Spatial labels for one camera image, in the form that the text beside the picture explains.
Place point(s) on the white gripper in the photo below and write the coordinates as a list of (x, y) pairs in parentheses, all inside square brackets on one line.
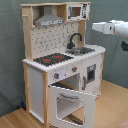
[(104, 27)]

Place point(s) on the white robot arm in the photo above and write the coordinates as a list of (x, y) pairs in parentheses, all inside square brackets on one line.
[(114, 27)]

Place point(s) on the wooden toy kitchen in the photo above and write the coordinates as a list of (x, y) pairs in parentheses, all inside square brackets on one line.
[(46, 40)]

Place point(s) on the toy microwave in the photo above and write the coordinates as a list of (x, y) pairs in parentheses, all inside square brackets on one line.
[(78, 11)]

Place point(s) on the grey toy sink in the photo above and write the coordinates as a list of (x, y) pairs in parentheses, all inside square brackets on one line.
[(79, 51)]

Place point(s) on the white dishwasher door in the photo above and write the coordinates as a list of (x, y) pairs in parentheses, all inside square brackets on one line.
[(91, 71)]

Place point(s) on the right red stove knob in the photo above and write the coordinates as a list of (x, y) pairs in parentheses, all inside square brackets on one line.
[(74, 69)]

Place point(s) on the red stove knob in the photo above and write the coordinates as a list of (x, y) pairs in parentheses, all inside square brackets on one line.
[(56, 75), (74, 69)]

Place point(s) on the grey range hood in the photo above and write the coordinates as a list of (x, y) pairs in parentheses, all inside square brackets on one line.
[(48, 18)]

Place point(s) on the black toy stovetop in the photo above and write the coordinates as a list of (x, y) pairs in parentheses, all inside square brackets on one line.
[(52, 59)]

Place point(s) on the left red stove knob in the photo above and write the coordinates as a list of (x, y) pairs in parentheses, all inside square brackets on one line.
[(56, 75)]

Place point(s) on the white oven door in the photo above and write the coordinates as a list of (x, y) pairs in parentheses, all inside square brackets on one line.
[(63, 102)]

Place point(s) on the grey backdrop curtain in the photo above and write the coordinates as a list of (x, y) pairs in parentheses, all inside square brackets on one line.
[(12, 47)]

